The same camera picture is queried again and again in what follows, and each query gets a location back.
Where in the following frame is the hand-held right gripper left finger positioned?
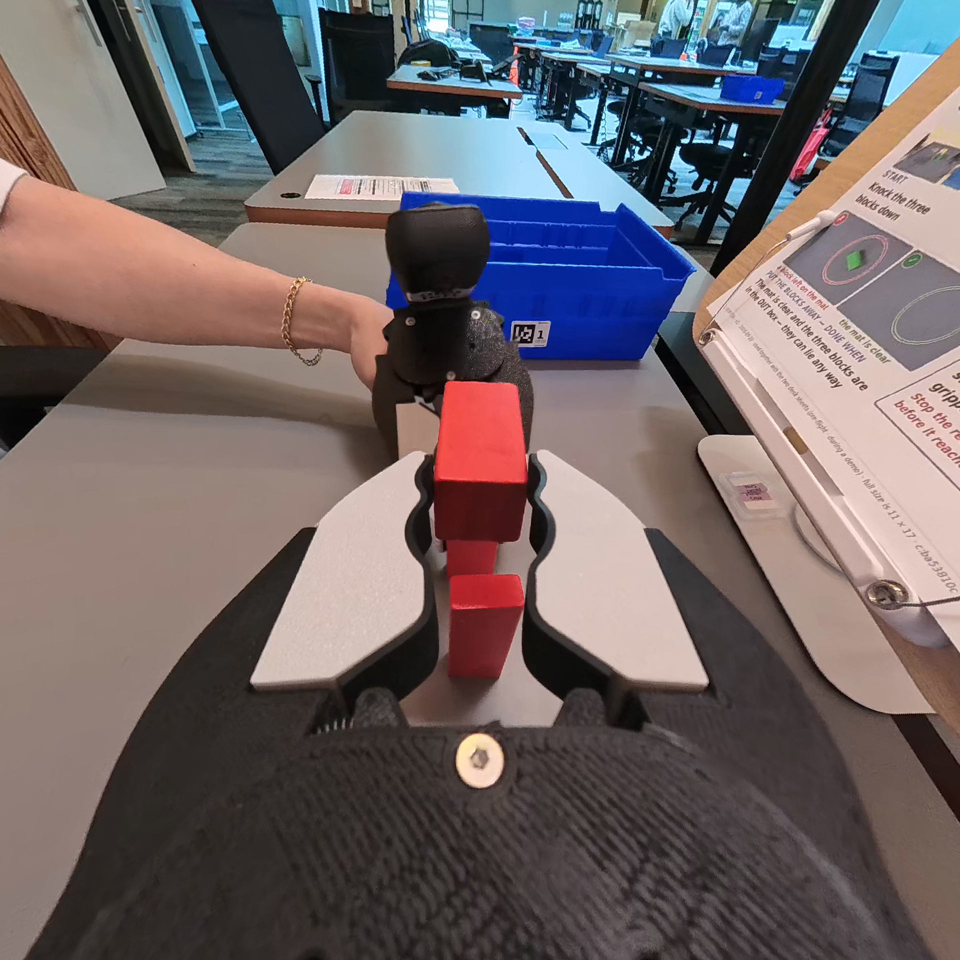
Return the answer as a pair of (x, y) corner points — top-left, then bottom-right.
(249, 450), (440, 714)

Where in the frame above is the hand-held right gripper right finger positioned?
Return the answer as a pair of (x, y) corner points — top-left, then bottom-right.
(522, 450), (710, 725)

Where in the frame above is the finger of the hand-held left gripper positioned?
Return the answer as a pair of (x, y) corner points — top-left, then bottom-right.
(397, 402), (438, 460)

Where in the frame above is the red wooden arch block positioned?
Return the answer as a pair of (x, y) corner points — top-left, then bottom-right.
(433, 382), (528, 543)

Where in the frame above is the red wooden plank block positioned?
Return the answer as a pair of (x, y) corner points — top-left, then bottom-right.
(447, 540), (501, 579)
(447, 573), (525, 680)

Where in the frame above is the blue plastic bin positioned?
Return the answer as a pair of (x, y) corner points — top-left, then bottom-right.
(720, 75), (786, 103)
(386, 191), (697, 361)

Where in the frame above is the person's left forearm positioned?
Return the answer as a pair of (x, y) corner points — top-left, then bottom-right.
(0, 159), (331, 357)

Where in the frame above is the person's left hand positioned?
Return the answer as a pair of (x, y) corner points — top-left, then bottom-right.
(322, 296), (393, 391)

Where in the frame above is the laminated paper sheet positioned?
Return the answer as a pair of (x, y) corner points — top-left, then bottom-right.
(305, 174), (460, 202)

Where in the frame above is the wooden board document stand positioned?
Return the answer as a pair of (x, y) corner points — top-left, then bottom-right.
(691, 41), (960, 715)

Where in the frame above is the office desk with wooden edge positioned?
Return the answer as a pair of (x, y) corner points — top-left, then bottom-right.
(637, 78), (849, 249)
(386, 63), (524, 120)

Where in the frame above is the printed instruction sheet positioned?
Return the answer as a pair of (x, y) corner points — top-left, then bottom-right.
(708, 63), (960, 624)

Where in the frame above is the black pole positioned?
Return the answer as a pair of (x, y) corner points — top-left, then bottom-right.
(708, 0), (880, 279)

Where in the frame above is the red bag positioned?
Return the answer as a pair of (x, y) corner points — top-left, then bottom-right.
(789, 108), (834, 185)

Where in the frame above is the black mesh office chair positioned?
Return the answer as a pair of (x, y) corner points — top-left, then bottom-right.
(817, 52), (901, 159)

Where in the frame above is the gold chain bracelet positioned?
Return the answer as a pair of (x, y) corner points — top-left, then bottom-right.
(281, 277), (324, 366)

